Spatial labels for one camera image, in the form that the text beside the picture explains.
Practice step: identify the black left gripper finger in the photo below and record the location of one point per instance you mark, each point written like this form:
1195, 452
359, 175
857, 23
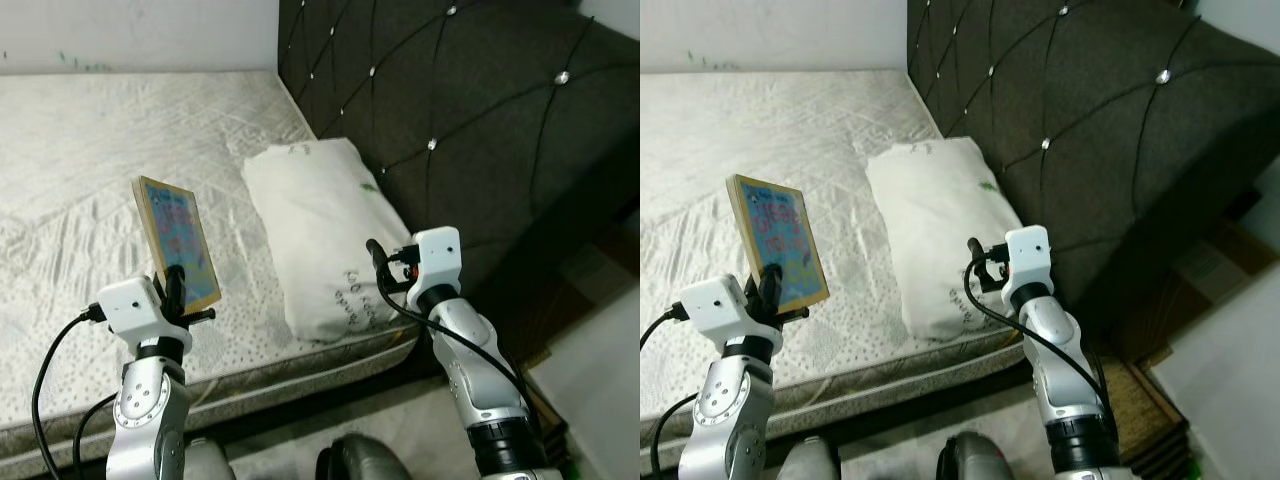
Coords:
770, 290
176, 290

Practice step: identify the black tufted headboard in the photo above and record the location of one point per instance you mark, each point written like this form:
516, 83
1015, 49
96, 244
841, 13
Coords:
480, 100
1100, 100

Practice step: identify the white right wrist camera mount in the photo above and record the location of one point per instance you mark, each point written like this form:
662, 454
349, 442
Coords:
1030, 258
438, 260

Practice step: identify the grey robot right leg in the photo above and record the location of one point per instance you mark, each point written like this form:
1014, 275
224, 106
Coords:
365, 460
972, 460

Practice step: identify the brown wooden cabinet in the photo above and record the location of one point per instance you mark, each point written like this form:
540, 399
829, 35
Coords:
600, 270
1220, 270

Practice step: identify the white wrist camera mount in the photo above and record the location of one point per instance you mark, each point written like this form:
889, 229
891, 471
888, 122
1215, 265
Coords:
1030, 258
438, 260
135, 305
715, 305

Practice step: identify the yellow blue picture book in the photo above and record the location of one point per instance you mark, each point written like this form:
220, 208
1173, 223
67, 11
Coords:
785, 230
180, 230

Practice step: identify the grey patterned quilted mattress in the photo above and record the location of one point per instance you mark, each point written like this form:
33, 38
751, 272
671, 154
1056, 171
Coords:
750, 130
100, 130

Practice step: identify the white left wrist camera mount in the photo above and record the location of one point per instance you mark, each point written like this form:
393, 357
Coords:
135, 305
715, 305

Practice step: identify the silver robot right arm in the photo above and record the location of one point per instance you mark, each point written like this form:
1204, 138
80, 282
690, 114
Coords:
1075, 390
490, 390

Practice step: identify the white pillow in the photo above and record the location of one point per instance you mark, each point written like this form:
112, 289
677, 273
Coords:
320, 220
940, 220

